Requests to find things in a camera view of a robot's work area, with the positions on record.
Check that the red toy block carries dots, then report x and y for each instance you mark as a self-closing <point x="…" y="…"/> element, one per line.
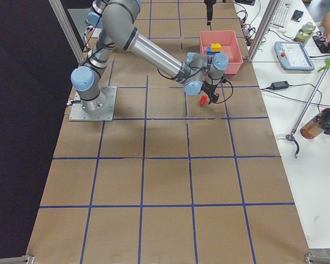
<point x="203" y="100"/>

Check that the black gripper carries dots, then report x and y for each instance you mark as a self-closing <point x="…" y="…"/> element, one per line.
<point x="208" y="10"/>
<point x="209" y="88"/>

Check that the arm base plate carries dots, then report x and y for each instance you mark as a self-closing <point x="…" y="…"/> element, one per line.
<point x="100" y="109"/>

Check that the teach pendant tablet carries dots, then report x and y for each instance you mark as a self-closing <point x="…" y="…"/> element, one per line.
<point x="293" y="56"/>

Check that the black smartphone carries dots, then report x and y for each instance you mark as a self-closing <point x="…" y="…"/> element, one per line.
<point x="297" y="15"/>

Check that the white keyboard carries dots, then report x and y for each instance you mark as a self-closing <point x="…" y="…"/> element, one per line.
<point x="281" y="14"/>

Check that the amber water bottle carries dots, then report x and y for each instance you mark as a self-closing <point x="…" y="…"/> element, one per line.
<point x="320" y="123"/>

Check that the black power adapter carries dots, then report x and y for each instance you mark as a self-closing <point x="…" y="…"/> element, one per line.
<point x="279" y="85"/>

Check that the green glass bottle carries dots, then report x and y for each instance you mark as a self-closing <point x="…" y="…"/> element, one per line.
<point x="305" y="33"/>

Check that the aluminium frame post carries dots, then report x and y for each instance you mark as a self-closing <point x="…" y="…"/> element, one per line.
<point x="264" y="24"/>

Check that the pink plastic box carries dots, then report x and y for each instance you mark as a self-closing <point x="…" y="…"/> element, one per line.
<point x="229" y="46"/>

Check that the blue toy block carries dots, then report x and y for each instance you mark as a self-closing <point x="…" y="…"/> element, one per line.
<point x="209" y="52"/>

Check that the yellow toy block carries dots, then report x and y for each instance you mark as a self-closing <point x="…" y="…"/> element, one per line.
<point x="215" y="47"/>

